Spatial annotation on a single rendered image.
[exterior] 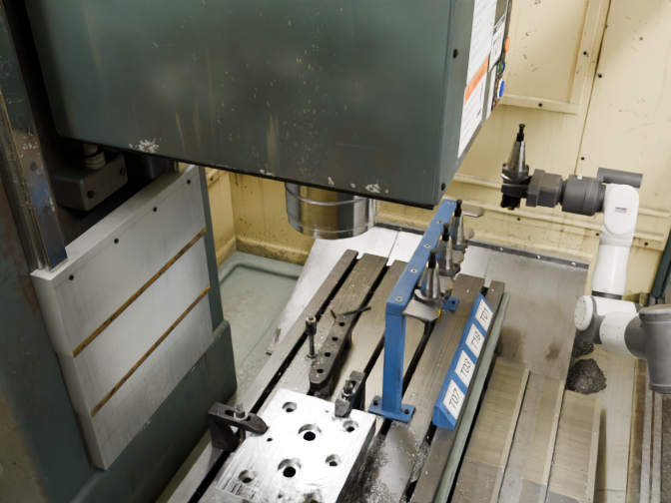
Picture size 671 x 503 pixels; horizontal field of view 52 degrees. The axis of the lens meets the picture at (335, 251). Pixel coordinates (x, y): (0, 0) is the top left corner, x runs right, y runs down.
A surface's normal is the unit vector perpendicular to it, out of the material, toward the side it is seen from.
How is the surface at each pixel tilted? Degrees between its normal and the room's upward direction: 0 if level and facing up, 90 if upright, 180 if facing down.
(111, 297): 90
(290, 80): 90
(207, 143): 90
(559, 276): 24
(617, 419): 17
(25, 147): 90
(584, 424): 8
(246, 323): 0
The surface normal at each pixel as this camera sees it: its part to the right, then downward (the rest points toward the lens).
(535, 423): 0.04, -0.89
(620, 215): -0.32, -0.04
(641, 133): -0.38, 0.48
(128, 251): 0.93, 0.20
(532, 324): -0.15, -0.55
